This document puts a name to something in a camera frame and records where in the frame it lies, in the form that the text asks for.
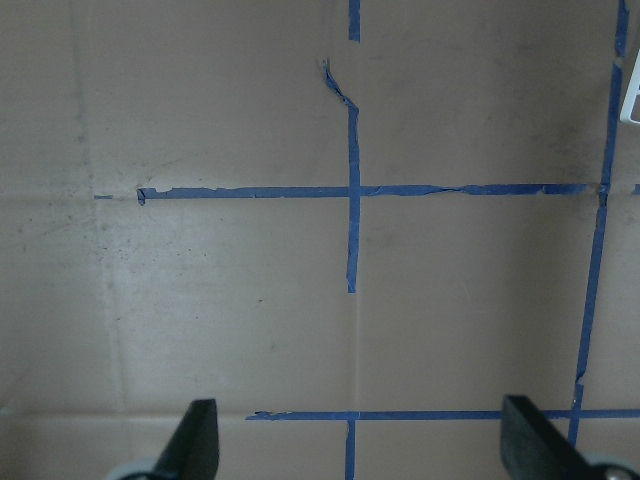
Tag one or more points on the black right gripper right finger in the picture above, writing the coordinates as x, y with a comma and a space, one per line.
531, 448

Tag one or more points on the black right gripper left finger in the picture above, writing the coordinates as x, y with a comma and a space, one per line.
193, 450

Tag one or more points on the white wire cup rack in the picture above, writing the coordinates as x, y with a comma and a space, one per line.
629, 108

